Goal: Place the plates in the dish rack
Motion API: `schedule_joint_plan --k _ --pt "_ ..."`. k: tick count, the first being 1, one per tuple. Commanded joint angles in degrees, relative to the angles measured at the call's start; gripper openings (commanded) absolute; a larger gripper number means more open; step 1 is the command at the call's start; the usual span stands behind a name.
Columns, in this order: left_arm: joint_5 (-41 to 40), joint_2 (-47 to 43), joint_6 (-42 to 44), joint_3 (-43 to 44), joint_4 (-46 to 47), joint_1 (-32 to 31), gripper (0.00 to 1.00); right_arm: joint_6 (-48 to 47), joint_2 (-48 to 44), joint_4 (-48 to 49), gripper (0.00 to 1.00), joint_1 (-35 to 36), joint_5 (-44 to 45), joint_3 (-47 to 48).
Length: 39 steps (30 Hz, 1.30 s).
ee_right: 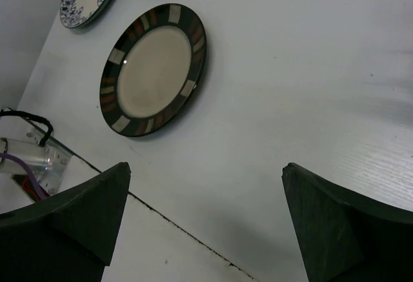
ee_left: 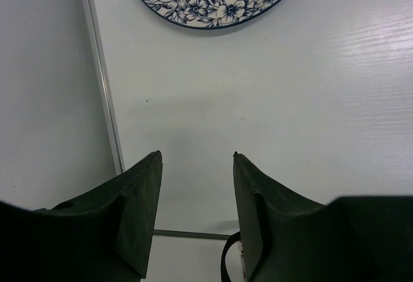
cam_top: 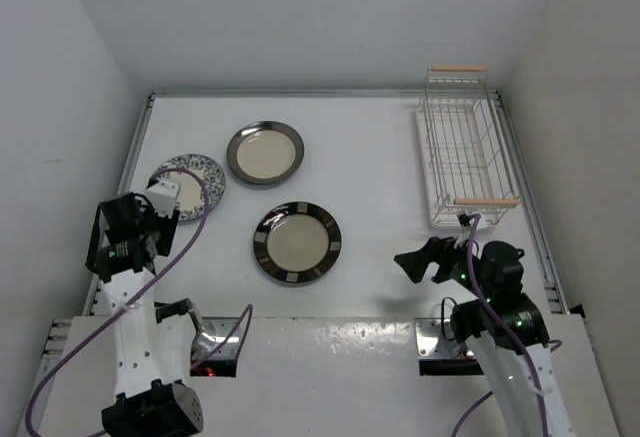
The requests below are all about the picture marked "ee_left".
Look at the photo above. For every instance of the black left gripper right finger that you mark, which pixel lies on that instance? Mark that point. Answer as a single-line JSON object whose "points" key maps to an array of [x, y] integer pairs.
{"points": [[288, 237]]}

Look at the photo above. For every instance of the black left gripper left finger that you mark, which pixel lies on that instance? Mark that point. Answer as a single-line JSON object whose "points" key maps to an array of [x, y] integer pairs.
{"points": [[104, 234]]}

